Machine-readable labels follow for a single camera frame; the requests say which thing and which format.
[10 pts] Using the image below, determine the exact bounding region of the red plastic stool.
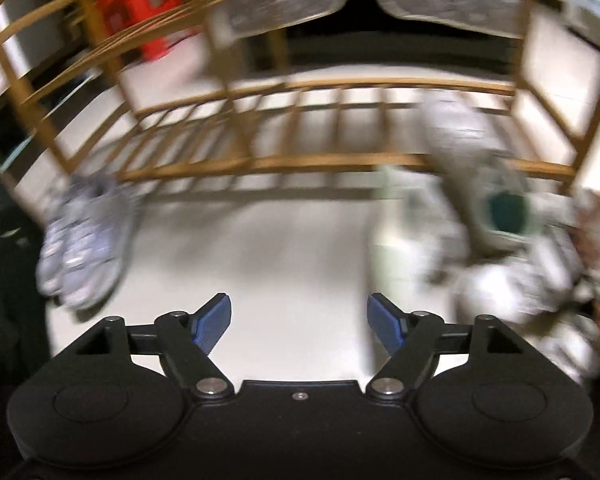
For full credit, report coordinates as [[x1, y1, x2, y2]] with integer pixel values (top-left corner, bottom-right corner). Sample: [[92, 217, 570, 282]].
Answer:
[[96, 0, 202, 62]]

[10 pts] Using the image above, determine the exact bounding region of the white green-lined sneaker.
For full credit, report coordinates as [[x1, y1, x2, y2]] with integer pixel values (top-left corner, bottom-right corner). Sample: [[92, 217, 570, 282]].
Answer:
[[419, 92, 540, 263], [372, 162, 433, 286]]

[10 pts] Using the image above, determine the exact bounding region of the grey quilted star blanket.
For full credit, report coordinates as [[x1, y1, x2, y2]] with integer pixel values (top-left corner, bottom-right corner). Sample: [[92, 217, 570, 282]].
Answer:
[[207, 0, 533, 41]]

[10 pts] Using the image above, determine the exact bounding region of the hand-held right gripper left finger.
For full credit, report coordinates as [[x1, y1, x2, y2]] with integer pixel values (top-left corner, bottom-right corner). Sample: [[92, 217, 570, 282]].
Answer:
[[74, 292, 234, 401]]

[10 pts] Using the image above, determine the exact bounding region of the black table base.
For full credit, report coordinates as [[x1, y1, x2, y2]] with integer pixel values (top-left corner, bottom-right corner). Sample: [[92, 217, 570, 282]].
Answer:
[[250, 0, 528, 78]]

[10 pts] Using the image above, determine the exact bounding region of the purple dial sneaker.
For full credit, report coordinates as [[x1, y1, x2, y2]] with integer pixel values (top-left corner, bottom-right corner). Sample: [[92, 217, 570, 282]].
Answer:
[[34, 175, 88, 306], [55, 175, 137, 312]]

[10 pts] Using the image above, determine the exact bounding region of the person's left leg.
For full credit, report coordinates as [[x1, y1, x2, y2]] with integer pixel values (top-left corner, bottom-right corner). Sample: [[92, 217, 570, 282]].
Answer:
[[0, 205, 53, 376]]

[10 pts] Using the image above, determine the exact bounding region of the bamboo shoe rack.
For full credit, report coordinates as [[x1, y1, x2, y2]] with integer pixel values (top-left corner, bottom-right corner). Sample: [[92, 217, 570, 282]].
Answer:
[[0, 0, 600, 196]]

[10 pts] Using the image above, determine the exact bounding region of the small white double-strap sneaker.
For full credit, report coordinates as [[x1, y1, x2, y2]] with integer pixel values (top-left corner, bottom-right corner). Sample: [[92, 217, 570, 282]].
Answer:
[[452, 230, 588, 328], [540, 305, 600, 391]]

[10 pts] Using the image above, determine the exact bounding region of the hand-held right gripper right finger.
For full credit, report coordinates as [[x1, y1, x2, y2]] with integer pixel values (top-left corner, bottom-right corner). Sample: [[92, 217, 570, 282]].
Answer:
[[365, 292, 526, 401]]

